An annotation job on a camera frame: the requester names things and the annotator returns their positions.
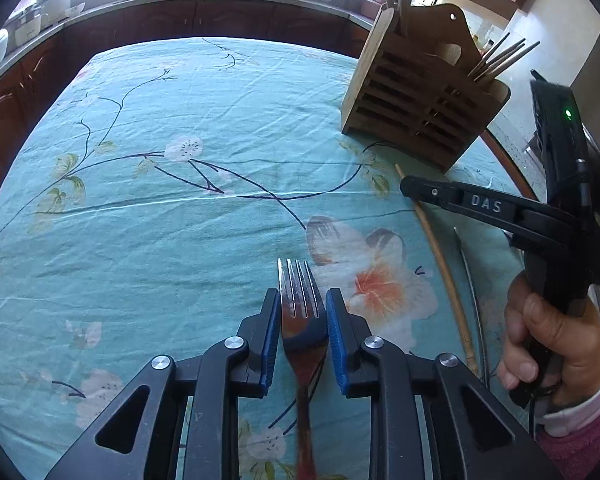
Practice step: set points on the metal chopstick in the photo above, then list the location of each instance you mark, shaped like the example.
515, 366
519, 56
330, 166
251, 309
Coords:
500, 66
495, 56

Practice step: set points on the wooden utensil holder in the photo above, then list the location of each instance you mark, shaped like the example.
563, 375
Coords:
420, 91

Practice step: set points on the steel spoon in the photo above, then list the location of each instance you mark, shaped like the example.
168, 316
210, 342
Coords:
483, 354

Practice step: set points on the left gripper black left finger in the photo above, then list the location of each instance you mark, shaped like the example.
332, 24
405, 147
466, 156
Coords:
180, 416

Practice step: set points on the white steamer pot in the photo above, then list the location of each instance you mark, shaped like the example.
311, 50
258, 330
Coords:
52, 11

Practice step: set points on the pink sleeved right forearm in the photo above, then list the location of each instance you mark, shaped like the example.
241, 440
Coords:
571, 439

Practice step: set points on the teal floral tablecloth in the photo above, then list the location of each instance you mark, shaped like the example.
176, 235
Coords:
148, 209

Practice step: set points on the steel fork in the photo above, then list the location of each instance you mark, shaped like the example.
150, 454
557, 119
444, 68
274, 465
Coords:
305, 340

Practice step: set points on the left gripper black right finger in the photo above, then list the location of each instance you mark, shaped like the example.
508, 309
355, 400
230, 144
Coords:
428, 418

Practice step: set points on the person's right hand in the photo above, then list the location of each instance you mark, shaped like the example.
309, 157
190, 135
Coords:
576, 340

